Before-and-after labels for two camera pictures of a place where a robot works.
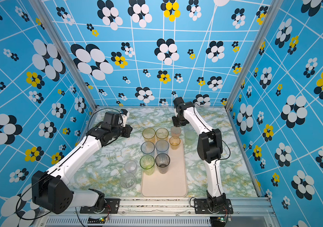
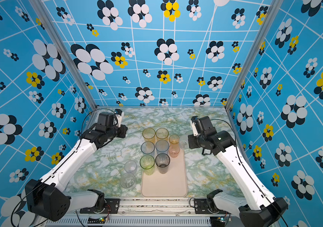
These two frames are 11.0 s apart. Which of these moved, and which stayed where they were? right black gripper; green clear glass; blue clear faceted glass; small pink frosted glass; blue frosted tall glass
Moved: right black gripper; small pink frosted glass
Stayed: green clear glass; blue clear faceted glass; blue frosted tall glass
